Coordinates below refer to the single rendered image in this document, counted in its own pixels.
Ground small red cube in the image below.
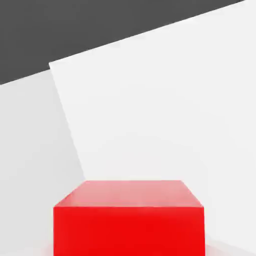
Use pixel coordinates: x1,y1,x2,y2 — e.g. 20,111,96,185
52,179,206,256

